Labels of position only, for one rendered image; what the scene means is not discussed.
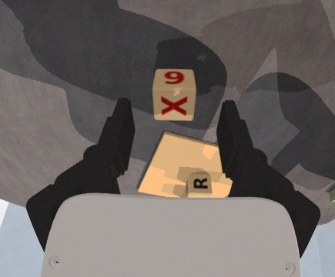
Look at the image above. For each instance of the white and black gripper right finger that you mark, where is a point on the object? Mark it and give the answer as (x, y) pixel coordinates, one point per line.
(248, 169)

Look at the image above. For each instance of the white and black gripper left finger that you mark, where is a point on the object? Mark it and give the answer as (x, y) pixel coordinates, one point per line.
(110, 155)

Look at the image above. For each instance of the tan flat mat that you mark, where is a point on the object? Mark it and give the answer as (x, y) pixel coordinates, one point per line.
(178, 156)

